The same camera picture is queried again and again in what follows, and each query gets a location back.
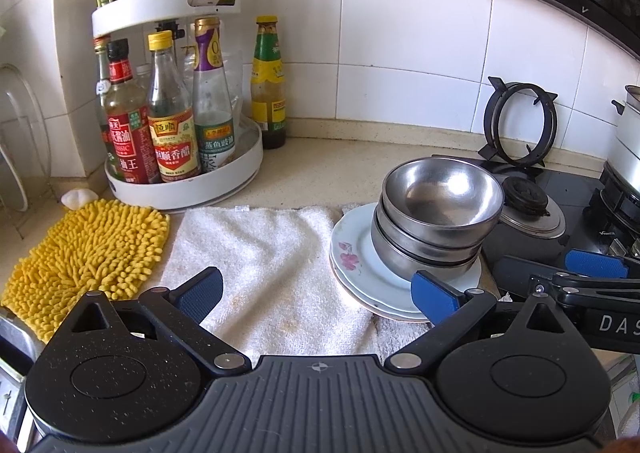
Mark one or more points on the silver steamer pot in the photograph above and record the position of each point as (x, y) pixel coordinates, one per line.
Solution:
(631, 133)

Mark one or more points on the garlic bulb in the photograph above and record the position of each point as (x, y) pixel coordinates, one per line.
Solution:
(80, 199)

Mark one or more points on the steel sink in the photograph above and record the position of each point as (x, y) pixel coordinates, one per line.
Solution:
(15, 333)

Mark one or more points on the yellow label sauce bottle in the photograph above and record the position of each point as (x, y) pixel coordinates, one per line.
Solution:
(269, 83)

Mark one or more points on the white turntable rack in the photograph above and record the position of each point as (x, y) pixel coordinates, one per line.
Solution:
(200, 193)

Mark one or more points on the clear plastic bottle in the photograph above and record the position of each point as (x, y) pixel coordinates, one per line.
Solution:
(235, 98)

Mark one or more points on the large pink flower plate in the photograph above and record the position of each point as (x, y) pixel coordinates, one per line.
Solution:
(360, 278)

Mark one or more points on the vinegar bottle yellow cap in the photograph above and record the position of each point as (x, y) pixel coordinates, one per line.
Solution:
(172, 148)

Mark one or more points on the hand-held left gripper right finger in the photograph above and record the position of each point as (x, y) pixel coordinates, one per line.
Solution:
(435, 295)

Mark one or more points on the stainless steel bowl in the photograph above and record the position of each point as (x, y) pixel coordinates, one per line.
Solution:
(400, 238)
(395, 263)
(440, 193)

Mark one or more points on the red label soy sauce bottle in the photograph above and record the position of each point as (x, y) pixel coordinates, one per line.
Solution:
(127, 143)

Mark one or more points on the black stove grate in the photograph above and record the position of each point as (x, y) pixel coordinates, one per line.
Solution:
(620, 198)

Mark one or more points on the gas stove burner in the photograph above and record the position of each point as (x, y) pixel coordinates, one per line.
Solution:
(545, 225)

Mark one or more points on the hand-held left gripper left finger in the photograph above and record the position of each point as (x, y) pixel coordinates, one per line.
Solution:
(200, 295)

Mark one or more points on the black burner head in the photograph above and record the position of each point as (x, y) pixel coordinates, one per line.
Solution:
(525, 195)

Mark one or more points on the clear bottle red cap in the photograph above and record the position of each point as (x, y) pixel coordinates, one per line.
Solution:
(102, 83)

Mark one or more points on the white terry towel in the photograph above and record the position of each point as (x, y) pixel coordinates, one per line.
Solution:
(260, 273)

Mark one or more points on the large glass lid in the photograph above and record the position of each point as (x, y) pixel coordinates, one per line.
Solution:
(15, 158)

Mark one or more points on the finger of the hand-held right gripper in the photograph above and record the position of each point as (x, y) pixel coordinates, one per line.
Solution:
(530, 275)
(595, 263)

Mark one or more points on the green label sauce bottle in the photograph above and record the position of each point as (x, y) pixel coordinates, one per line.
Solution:
(212, 143)

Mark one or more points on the yellow chenille mat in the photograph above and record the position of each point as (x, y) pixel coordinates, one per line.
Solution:
(85, 253)

